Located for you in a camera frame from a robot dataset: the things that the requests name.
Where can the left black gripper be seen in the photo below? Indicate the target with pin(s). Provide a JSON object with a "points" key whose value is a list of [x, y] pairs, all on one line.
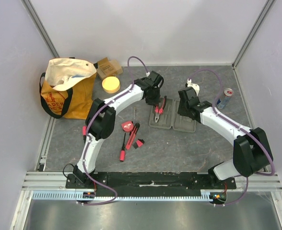
{"points": [[156, 102]]}

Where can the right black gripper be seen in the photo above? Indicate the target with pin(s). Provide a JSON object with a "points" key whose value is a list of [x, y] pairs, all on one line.
{"points": [[183, 110]]}

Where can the red black pliers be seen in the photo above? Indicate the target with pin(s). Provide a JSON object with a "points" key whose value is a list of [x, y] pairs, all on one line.
{"points": [[159, 108]]}

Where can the grey plastic tool case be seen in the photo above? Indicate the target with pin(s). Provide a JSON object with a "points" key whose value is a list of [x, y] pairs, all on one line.
{"points": [[170, 118]]}

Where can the red utility knife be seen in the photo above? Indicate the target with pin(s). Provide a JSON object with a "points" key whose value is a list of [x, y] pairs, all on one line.
{"points": [[132, 135]]}

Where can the large red screwdriver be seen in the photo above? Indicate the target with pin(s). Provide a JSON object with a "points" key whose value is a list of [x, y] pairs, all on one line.
{"points": [[123, 153]]}

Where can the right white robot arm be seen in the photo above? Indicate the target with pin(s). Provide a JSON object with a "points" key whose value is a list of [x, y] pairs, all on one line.
{"points": [[251, 149]]}

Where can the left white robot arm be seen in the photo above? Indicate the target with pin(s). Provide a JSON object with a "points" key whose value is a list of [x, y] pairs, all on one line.
{"points": [[101, 119]]}

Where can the blue silver drink can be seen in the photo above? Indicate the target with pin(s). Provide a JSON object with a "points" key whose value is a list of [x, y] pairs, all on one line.
{"points": [[224, 98]]}

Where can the red tape measure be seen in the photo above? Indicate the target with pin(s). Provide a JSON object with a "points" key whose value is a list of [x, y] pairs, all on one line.
{"points": [[127, 126]]}

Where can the brown cardboard box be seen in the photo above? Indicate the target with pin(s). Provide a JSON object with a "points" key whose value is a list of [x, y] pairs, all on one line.
{"points": [[106, 68]]}

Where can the red black hex key set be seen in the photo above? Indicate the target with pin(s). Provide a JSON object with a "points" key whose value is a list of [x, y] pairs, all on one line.
{"points": [[138, 143]]}

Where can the small red screwdriver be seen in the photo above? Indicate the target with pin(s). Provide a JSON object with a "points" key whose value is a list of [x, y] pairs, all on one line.
{"points": [[84, 133]]}

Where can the yellow canvas tote bag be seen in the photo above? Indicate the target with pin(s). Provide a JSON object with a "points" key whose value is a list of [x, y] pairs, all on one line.
{"points": [[66, 88]]}

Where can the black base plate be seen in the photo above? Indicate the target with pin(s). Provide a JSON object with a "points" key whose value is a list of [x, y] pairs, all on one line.
{"points": [[157, 184]]}

